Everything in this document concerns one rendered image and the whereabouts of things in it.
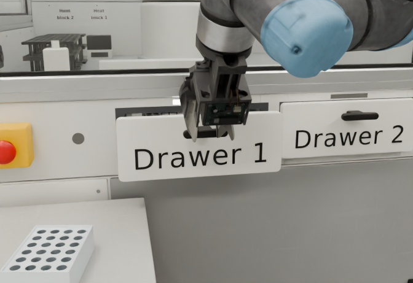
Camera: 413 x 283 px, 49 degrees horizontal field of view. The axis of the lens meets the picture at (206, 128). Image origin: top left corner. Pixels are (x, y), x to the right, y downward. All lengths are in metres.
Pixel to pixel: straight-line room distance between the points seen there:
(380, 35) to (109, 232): 0.49
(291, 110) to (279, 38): 0.48
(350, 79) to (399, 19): 0.44
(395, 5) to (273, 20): 0.14
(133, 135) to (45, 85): 0.19
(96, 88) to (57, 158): 0.15
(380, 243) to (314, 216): 0.18
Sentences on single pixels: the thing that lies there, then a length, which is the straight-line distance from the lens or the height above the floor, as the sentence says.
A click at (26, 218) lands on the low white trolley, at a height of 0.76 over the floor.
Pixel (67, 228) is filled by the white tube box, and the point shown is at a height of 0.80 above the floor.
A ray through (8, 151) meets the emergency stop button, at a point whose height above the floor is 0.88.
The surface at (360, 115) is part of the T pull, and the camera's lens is 0.92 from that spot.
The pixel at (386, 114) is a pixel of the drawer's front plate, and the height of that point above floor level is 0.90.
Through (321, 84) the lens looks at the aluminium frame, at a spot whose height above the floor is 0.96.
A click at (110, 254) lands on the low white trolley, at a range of 0.70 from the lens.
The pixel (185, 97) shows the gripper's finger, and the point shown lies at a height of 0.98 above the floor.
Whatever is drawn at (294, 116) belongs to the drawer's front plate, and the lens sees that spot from 0.90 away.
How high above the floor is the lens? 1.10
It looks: 14 degrees down
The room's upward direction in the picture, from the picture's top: straight up
